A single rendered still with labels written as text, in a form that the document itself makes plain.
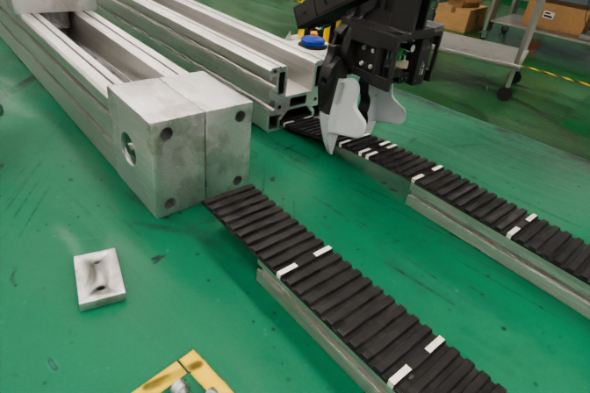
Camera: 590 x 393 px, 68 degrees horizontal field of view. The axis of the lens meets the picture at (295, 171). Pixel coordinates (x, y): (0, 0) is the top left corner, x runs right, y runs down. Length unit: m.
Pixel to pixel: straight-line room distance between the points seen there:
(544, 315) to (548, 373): 0.06
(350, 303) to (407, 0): 0.27
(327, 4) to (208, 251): 0.28
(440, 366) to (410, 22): 0.29
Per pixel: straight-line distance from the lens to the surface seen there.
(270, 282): 0.34
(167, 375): 0.31
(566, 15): 5.23
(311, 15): 0.51
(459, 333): 0.36
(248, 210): 0.36
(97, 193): 0.46
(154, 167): 0.38
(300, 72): 0.60
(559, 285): 0.43
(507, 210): 0.45
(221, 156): 0.41
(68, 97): 0.59
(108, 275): 0.36
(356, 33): 0.45
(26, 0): 0.74
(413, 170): 0.46
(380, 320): 0.30
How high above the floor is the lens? 1.03
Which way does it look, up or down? 31 degrees down
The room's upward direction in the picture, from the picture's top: 7 degrees clockwise
